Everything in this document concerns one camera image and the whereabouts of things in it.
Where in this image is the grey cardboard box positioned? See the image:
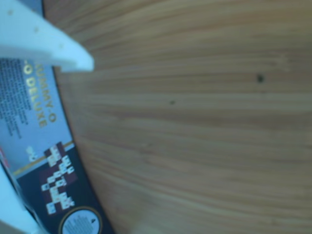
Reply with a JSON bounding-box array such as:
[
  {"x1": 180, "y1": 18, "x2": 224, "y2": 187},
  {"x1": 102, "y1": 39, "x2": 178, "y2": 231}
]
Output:
[{"x1": 0, "y1": 0, "x2": 116, "y2": 234}]

